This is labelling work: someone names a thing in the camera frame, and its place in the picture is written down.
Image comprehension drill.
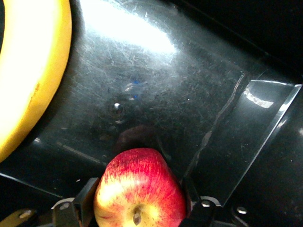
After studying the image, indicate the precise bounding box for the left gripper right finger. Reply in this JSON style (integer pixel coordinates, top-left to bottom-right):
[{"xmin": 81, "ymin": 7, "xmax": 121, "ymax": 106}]
[{"xmin": 181, "ymin": 176, "xmax": 202, "ymax": 218}]

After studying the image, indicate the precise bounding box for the yellow banana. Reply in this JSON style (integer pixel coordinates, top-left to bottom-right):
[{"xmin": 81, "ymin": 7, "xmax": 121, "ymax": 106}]
[{"xmin": 0, "ymin": 0, "xmax": 72, "ymax": 164}]

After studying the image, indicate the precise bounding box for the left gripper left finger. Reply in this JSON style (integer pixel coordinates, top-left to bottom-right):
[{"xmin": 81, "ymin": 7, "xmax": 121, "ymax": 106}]
[{"xmin": 73, "ymin": 176, "xmax": 101, "ymax": 227}]

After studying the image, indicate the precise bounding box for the red yellow apple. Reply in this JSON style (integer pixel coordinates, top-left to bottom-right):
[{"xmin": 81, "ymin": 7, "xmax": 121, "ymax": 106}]
[{"xmin": 93, "ymin": 148, "xmax": 188, "ymax": 227}]

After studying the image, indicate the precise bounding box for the black plastic box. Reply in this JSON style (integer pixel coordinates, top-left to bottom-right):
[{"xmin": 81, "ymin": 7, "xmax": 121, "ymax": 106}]
[{"xmin": 0, "ymin": 0, "xmax": 303, "ymax": 227}]

